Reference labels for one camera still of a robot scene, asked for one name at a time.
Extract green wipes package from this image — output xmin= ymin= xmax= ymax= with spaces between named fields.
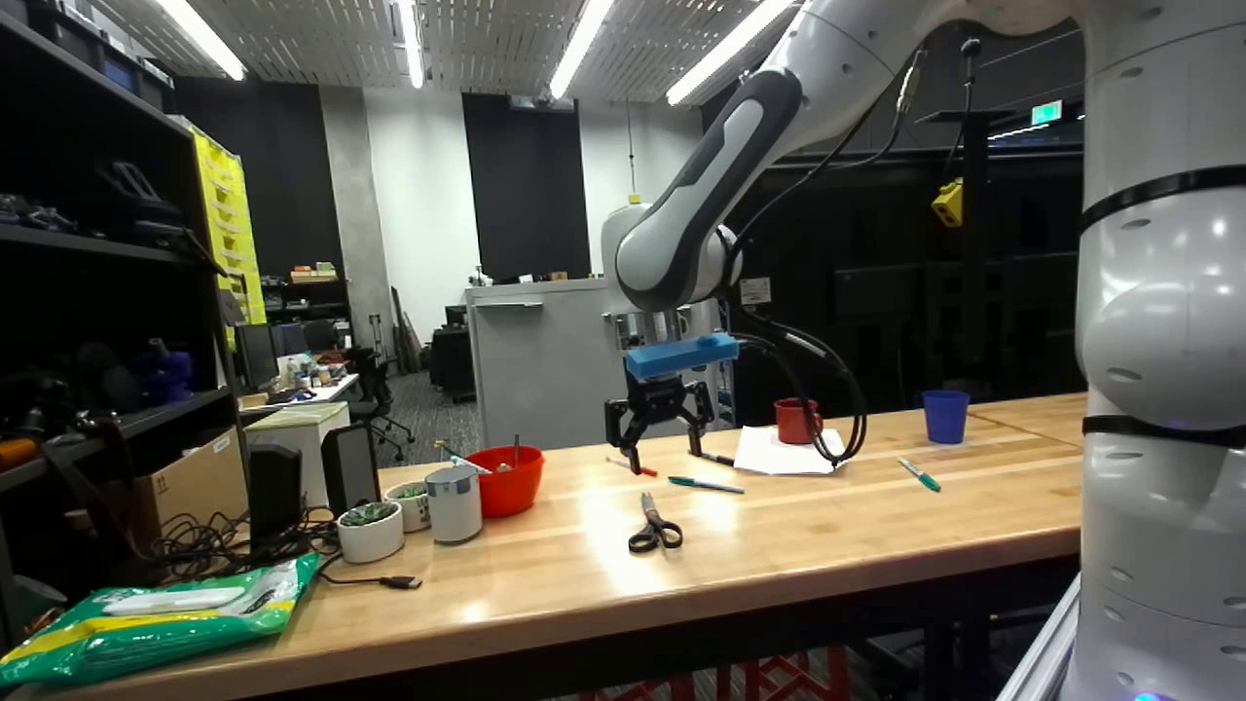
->
xmin=0 ymin=553 xmax=322 ymax=688

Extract grey metal cabinet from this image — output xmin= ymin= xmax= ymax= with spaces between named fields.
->
xmin=469 ymin=278 xmax=639 ymax=448

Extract green marker right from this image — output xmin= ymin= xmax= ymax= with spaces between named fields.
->
xmin=901 ymin=457 xmax=943 ymax=494

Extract white cylindrical cup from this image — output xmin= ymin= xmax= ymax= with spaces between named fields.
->
xmin=424 ymin=469 xmax=482 ymax=546

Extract black usb cable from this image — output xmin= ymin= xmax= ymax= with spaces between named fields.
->
xmin=321 ymin=566 xmax=424 ymax=596

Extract red mug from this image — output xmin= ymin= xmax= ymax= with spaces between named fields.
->
xmin=777 ymin=398 xmax=822 ymax=444

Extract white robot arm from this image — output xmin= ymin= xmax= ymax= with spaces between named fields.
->
xmin=614 ymin=0 xmax=1246 ymax=701

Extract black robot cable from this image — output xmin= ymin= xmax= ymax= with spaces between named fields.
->
xmin=731 ymin=35 xmax=931 ymax=470

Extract black scissors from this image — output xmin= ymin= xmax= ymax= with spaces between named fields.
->
xmin=629 ymin=494 xmax=687 ymax=553

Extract white paper sheet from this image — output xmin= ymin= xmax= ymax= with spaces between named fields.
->
xmin=731 ymin=426 xmax=832 ymax=474

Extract white bowl with green contents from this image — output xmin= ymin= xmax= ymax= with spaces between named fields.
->
xmin=334 ymin=499 xmax=407 ymax=566

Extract cardboard box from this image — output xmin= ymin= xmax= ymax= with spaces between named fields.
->
xmin=132 ymin=430 xmax=250 ymax=546

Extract black shelving unit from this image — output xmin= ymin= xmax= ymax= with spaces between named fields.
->
xmin=0 ymin=8 xmax=244 ymax=617

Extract red bowl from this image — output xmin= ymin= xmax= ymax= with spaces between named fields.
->
xmin=470 ymin=444 xmax=546 ymax=520

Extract blue cup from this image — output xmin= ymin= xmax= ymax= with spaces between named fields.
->
xmin=923 ymin=391 xmax=969 ymax=444

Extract black speaker box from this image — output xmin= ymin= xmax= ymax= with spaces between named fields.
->
xmin=322 ymin=426 xmax=377 ymax=513

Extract small white bowl behind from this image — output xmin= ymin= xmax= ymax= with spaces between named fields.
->
xmin=391 ymin=483 xmax=433 ymax=533

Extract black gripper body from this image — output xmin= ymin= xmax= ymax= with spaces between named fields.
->
xmin=629 ymin=377 xmax=713 ymax=426

